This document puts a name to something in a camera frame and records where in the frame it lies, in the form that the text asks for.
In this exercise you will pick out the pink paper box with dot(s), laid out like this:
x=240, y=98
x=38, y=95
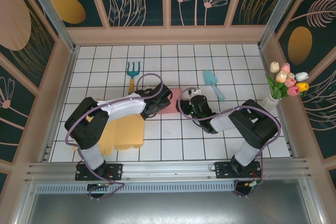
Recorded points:
x=174, y=106

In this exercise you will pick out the yellow paper box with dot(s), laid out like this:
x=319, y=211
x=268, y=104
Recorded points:
x=123, y=134

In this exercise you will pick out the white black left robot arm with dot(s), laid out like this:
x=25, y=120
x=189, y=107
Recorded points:
x=120, y=110

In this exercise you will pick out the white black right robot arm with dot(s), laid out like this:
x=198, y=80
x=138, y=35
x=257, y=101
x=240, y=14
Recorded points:
x=246, y=153

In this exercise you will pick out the light teal garden trowel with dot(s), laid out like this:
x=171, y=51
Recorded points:
x=210, y=77

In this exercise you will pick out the white ribbed vase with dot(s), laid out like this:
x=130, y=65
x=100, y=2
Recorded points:
x=271, y=102

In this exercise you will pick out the artificial tulip bouquet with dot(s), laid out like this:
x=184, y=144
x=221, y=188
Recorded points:
x=290, y=82

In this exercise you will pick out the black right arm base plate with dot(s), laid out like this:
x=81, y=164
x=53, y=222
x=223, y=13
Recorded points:
x=223, y=170

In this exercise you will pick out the aluminium mounting rail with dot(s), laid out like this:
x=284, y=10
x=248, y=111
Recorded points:
x=168, y=169

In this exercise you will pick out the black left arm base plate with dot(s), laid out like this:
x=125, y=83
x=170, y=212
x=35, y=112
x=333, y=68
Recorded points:
x=116, y=171

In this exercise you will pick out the aluminium right corner post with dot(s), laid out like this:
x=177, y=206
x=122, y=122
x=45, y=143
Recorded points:
x=278, y=11

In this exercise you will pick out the aluminium corner post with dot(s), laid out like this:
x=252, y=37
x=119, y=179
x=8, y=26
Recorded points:
x=55, y=16
x=278, y=11

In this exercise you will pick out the aluminium left corner post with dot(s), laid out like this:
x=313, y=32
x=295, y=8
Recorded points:
x=55, y=16

